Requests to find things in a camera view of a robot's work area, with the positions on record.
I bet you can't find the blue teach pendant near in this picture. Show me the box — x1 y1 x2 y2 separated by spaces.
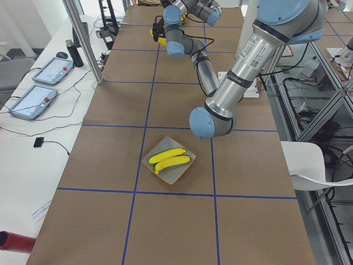
8 84 58 120

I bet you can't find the blue teach pendant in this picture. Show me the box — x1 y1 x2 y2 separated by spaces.
8 84 58 120
32 57 74 86

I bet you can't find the brown wicker basket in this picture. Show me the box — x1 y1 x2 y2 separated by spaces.
181 13 188 24

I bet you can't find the small black box device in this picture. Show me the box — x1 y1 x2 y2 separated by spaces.
33 137 44 148

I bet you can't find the yellow banana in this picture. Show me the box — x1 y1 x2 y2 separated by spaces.
148 148 186 164
154 156 191 174

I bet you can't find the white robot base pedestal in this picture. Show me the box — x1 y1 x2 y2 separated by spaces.
235 0 259 98

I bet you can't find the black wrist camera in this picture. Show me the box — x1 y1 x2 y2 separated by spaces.
152 23 164 42

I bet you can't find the red cylinder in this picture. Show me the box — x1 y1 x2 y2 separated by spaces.
1 231 36 253

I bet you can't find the blue teach pendant far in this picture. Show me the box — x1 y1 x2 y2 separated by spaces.
32 57 74 86

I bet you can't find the black computer mouse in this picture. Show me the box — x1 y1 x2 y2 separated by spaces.
56 51 68 59

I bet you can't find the white chair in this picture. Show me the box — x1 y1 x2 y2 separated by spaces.
281 141 352 191

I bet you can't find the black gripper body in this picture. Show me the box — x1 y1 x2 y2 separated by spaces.
161 0 173 7
158 26 166 39

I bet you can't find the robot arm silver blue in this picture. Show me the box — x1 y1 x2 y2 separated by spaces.
161 0 222 27
163 1 327 139

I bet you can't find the black water bottle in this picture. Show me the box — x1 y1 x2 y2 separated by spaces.
66 39 84 67

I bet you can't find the aluminium frame post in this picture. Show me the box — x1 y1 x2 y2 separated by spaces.
62 0 103 84

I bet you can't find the grey square plate orange rim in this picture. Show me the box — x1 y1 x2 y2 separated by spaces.
142 136 196 184

